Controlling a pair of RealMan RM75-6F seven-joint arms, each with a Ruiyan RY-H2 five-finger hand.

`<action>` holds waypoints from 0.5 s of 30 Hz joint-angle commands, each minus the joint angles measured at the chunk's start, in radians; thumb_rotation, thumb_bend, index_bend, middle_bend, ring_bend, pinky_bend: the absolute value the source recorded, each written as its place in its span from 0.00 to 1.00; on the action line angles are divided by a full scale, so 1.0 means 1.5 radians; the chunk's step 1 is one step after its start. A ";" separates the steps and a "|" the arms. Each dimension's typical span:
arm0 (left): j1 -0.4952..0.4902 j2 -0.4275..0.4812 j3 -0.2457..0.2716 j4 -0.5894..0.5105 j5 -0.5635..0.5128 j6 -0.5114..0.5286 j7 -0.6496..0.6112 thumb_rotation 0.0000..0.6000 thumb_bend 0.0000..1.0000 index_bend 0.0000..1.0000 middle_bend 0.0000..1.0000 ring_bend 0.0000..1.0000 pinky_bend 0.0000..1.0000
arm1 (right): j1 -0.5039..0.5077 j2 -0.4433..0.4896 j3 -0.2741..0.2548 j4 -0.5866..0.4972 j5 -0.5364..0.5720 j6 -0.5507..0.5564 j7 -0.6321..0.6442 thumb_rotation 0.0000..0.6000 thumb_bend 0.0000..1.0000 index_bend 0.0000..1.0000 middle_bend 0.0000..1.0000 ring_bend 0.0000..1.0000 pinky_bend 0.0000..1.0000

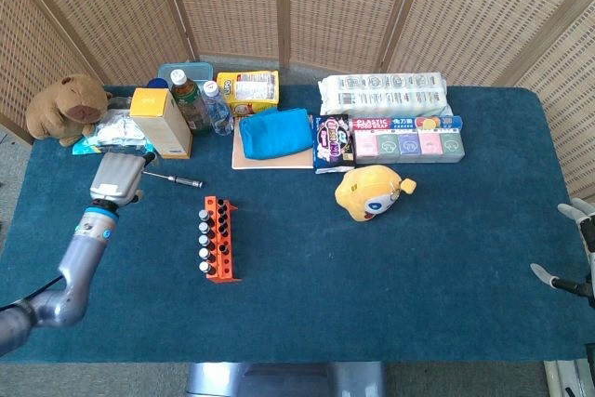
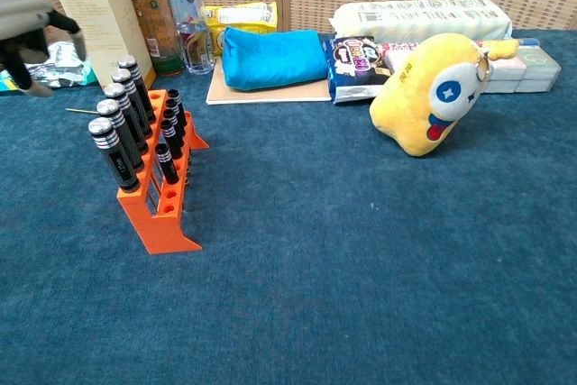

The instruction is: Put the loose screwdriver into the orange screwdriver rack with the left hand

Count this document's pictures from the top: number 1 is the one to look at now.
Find blue-lid plastic container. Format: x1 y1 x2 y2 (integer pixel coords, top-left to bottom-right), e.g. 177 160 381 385
156 60 215 91

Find silver foil packets bag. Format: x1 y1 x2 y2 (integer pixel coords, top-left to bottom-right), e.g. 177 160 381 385
86 108 148 147

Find yellow plush toy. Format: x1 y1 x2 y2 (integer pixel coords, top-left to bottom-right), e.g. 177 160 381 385
335 164 418 224

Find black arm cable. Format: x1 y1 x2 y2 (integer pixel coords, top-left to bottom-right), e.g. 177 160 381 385
0 274 64 312

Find beige flat board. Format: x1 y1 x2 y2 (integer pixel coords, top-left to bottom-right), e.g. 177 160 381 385
231 116 316 170

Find plastic food wrap box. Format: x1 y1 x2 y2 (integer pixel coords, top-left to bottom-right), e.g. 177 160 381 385
348 114 465 133

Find folded blue cloth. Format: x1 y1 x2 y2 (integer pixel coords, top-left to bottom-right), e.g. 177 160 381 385
238 107 315 161

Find clear water bottle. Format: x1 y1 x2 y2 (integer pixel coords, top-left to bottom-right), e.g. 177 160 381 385
201 80 235 137

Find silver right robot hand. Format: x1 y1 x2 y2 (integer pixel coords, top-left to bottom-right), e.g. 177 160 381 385
530 197 595 310

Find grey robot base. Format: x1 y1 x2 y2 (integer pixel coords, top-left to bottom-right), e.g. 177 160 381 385
185 362 387 397

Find purple snack packet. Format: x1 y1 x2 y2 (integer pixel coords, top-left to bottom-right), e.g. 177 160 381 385
311 112 357 175

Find pastel pocket tissue pack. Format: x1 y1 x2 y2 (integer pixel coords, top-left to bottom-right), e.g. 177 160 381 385
353 129 466 165

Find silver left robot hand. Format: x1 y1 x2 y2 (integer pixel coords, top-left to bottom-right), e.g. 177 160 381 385
88 151 157 206

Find yellow snack bag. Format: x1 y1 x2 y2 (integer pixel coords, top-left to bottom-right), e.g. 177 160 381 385
216 70 281 118

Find green tea bottle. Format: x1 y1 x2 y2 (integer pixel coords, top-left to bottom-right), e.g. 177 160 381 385
168 68 213 136

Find black screwdriver silver cap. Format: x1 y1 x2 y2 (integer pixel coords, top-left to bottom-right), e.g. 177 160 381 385
141 170 205 189

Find white paper roll pack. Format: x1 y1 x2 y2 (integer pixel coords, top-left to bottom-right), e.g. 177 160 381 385
318 71 455 120

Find yellow cardboard box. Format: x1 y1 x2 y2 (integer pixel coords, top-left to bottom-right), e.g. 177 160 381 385
128 86 194 160

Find teal wet wipes pack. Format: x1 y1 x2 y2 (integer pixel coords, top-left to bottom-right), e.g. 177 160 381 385
72 136 157 157

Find white metal frame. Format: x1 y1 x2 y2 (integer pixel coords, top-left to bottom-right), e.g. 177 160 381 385
542 358 595 397

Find orange battery rack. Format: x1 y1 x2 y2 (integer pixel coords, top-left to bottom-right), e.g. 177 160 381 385
203 195 243 285

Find brown capybara plush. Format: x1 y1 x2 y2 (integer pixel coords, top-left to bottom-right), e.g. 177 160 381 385
25 73 112 148

